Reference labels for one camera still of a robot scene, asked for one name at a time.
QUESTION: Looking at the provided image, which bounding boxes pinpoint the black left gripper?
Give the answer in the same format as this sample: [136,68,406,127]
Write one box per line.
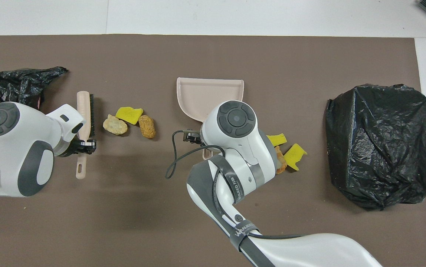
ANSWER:
[64,137,97,156]

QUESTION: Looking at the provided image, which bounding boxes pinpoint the black bag over pink bin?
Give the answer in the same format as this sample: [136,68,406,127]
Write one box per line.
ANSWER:
[0,66,68,146]

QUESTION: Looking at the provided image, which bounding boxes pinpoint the black bag lined trash bin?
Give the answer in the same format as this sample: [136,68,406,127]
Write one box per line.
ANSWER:
[324,83,426,211]

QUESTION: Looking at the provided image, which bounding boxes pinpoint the pale round bread piece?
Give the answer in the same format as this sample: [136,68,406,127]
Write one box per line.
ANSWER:
[103,114,128,135]

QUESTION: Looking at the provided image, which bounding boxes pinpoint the brown oblong bread piece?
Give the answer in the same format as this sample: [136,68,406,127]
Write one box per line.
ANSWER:
[138,115,157,139]

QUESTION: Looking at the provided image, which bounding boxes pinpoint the beige plastic dustpan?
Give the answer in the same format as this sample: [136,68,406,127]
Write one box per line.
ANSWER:
[176,77,245,161]

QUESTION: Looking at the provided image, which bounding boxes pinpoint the brown table mat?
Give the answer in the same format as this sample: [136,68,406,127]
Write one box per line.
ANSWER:
[0,34,426,267]

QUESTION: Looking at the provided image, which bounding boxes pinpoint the beige hand brush black bristles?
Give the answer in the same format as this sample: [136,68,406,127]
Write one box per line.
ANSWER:
[76,91,95,180]

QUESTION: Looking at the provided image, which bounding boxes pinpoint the yellow sponge scrap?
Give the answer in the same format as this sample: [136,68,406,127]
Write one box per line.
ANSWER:
[115,107,144,125]
[266,133,288,147]
[284,144,307,171]

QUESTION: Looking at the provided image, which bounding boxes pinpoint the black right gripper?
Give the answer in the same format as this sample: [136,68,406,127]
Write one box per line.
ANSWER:
[183,129,203,144]

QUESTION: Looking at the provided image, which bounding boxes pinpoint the orange croissant toy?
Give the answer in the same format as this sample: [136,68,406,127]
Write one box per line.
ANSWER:
[275,146,288,175]

